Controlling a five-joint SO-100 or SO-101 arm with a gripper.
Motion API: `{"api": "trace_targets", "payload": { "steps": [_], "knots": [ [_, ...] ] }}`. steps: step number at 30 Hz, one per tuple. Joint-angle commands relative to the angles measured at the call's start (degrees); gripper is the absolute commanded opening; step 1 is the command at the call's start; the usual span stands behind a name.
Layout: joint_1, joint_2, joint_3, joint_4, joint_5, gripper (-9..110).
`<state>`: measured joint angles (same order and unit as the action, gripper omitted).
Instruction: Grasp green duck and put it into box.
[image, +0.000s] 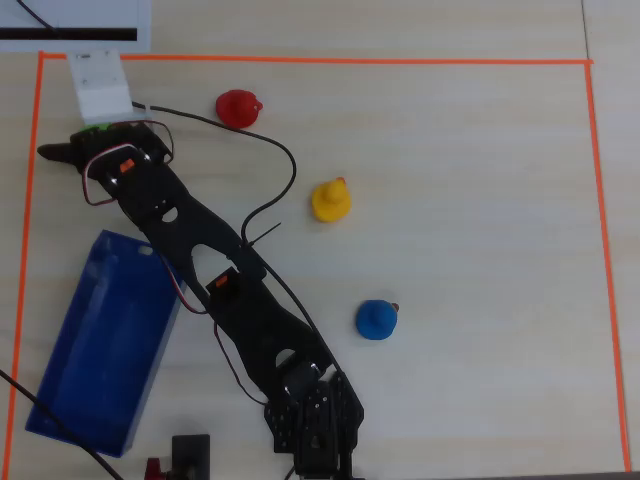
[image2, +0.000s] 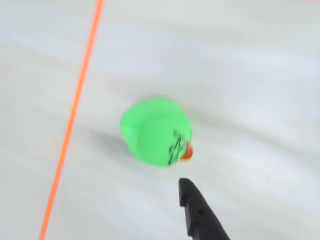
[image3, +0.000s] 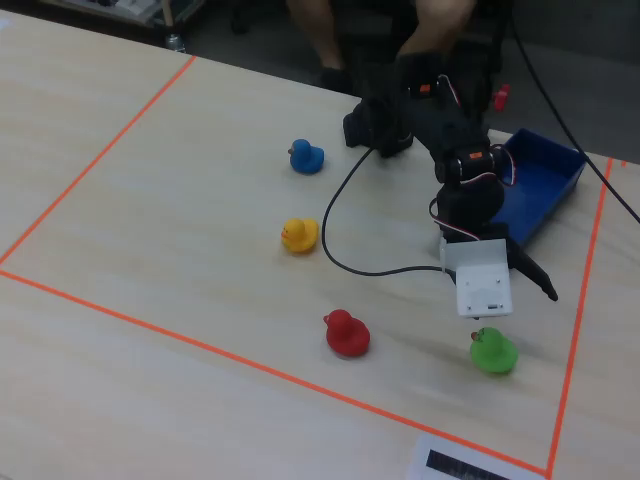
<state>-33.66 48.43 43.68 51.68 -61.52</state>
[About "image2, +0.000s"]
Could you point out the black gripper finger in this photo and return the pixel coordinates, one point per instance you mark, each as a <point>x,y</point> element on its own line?
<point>200,212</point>

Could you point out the green rubber duck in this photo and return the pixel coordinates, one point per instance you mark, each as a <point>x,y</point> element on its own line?
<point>155,132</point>

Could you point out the orange tape line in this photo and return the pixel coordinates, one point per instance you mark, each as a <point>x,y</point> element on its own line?
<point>75,107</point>

